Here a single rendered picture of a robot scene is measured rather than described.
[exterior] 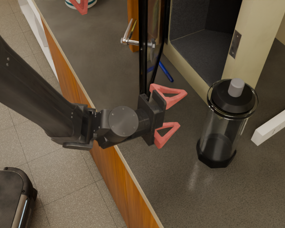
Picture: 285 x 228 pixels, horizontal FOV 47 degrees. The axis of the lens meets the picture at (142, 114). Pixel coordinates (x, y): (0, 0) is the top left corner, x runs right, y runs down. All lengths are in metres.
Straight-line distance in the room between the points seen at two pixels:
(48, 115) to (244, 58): 0.51
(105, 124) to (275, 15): 0.45
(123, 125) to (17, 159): 1.55
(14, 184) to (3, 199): 0.08
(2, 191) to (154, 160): 1.02
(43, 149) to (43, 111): 1.60
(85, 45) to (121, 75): 0.20
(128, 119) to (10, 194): 1.19
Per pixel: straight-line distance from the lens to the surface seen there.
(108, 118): 0.57
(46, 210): 1.89
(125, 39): 0.77
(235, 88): 0.69
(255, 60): 0.87
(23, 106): 0.46
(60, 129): 0.57
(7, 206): 1.69
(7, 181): 1.75
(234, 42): 0.79
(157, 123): 0.67
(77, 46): 1.19
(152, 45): 0.75
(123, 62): 1.11
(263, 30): 0.81
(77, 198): 1.88
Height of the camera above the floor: 1.69
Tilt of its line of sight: 52 degrees down
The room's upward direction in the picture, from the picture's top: straight up
